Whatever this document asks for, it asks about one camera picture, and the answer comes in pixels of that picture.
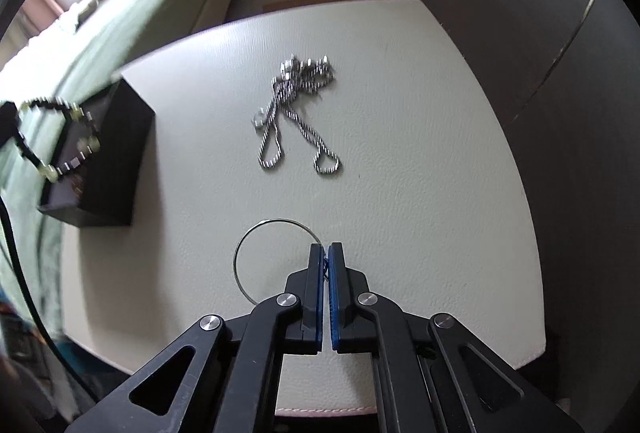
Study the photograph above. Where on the black square gift box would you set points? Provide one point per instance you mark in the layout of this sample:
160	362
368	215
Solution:
125	153

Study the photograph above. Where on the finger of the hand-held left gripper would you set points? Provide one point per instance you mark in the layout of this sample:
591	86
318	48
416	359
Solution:
6	123

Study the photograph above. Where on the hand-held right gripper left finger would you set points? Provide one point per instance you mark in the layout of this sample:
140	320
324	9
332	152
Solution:
312	293

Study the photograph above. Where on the bed with green sheet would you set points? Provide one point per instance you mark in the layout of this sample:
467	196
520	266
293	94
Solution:
125	13

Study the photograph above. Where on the thin silver bangle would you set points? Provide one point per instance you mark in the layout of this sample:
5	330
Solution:
278	220

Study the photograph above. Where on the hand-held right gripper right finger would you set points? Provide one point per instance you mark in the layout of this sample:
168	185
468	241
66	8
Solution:
337	298

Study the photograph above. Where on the narrow pink curtain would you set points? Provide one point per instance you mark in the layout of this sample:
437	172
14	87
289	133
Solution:
47	3

